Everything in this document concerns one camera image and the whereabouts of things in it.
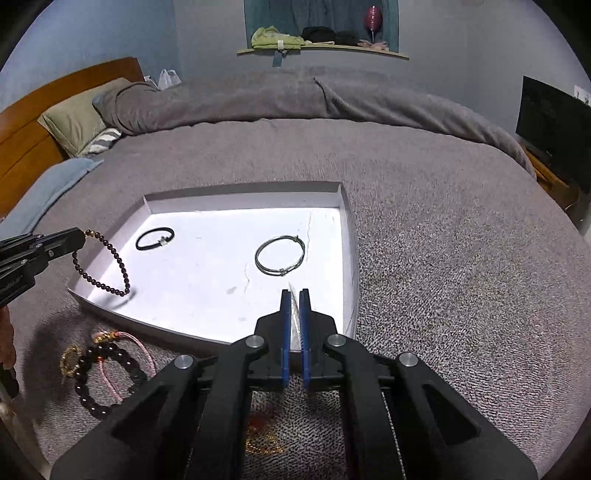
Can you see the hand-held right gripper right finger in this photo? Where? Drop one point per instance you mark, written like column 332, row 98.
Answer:
column 304, row 337

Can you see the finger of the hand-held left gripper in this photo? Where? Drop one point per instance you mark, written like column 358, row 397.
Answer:
column 64, row 234
column 62, row 248

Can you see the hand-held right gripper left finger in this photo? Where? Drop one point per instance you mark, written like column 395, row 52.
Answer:
column 286, row 337

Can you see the white shallow tray box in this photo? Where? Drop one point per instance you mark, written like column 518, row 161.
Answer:
column 221, row 295

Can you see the red and gold ornament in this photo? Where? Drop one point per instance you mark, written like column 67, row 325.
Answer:
column 263, row 438

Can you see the person's left hand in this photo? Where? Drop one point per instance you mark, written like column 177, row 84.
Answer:
column 5, row 337

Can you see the light blue sheet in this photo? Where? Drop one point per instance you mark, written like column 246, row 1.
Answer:
column 41, row 189

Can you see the wooden headboard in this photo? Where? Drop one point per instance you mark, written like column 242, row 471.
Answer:
column 27, row 143

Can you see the striped pillow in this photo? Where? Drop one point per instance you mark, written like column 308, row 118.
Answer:
column 104, row 141

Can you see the olive green pillow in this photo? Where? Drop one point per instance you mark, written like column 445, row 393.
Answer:
column 74, row 120

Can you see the grey bed blanket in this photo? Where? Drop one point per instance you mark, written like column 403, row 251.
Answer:
column 438, row 277

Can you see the white plastic bag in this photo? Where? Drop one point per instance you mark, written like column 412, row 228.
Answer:
column 167, row 79

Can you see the grey folded duvet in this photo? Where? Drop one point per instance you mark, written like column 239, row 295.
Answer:
column 277, row 99

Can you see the green cloth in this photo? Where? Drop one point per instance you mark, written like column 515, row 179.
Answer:
column 274, row 39

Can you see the wooden window shelf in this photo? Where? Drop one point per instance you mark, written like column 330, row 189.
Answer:
column 323, row 50

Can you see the wooden stand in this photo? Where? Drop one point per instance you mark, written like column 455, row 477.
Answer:
column 549, row 177

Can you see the black cloth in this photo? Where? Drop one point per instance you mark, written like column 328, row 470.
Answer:
column 330, row 34

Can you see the pink wine glass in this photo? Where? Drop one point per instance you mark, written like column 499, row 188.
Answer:
column 372, row 21

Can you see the black monitor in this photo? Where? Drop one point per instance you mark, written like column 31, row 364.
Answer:
column 549, row 124

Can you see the white wall socket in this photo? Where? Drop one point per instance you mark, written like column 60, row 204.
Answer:
column 582, row 92

